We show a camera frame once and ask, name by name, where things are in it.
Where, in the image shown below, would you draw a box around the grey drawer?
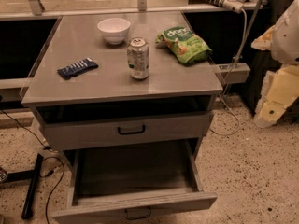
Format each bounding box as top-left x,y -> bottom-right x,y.
53,140 -> 217,224
41,112 -> 213,150

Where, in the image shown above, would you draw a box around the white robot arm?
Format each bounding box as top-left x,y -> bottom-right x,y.
251,0 -> 299,128

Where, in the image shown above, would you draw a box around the grey drawer cabinet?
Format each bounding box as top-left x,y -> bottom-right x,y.
20,10 -> 224,154

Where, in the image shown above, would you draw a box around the grey top drawer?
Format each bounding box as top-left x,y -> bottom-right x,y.
41,112 -> 213,150

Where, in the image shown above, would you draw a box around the green chip bag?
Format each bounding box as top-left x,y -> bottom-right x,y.
155,26 -> 212,66

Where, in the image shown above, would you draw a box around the silver soda can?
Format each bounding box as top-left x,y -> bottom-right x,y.
127,37 -> 150,80

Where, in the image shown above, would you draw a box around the white ceramic bowl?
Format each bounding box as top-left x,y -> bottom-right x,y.
97,18 -> 131,45

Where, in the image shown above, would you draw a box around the blue snack bar wrapper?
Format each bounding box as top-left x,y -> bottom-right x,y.
57,58 -> 99,80

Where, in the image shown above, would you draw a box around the black stand base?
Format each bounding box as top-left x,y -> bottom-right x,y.
0,154 -> 44,220

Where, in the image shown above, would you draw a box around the grey side shelf bracket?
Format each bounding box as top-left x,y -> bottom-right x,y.
213,63 -> 250,86

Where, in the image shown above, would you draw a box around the white power cable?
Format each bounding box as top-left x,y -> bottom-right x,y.
208,8 -> 249,138

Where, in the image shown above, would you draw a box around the black floor cable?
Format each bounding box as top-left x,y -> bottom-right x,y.
0,108 -> 65,224

